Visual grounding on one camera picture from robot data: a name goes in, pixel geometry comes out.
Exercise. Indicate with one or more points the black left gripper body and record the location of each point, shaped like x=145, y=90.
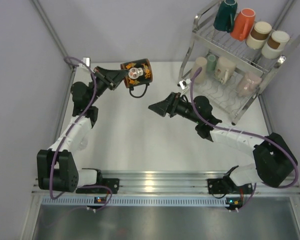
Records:
x=102, y=83

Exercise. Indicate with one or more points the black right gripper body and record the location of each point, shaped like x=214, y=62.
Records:
x=181, y=108

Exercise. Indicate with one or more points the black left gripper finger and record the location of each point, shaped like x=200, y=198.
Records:
x=114, y=83
x=106, y=73

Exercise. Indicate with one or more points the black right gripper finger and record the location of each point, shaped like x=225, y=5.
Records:
x=167, y=101
x=159, y=108

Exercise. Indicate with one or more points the red skull mug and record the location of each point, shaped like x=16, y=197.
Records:
x=139, y=73

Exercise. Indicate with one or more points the beige tumbler cup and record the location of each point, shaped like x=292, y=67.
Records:
x=198, y=71

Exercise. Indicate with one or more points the light teal mug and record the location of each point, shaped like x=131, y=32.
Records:
x=211, y=63

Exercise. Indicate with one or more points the green interior floral mug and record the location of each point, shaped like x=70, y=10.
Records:
x=224, y=69

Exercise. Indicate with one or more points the pink purple mug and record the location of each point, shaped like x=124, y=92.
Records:
x=248, y=83

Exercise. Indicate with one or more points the dark teal mug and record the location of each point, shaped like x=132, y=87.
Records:
x=225, y=17

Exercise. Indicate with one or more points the orange mug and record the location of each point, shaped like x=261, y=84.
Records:
x=243, y=24

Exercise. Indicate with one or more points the small brown white cup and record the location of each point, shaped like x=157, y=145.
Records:
x=258, y=35

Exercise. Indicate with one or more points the steel lined paper cup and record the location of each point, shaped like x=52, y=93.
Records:
x=275, y=44

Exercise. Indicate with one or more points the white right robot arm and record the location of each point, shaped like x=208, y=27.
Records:
x=272, y=159

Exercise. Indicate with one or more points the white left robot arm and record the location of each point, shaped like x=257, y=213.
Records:
x=57, y=169

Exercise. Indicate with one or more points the stainless steel dish rack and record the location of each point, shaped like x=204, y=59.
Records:
x=221, y=44

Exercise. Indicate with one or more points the clear glass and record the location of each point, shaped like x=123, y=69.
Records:
x=83, y=144

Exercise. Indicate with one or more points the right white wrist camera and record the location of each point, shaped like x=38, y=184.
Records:
x=184, y=84

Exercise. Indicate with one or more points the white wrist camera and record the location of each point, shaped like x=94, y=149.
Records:
x=184, y=84
x=85, y=62

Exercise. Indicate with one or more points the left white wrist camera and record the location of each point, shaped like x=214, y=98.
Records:
x=85, y=62

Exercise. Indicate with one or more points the grey slotted cable duct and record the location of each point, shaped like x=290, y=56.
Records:
x=127, y=201

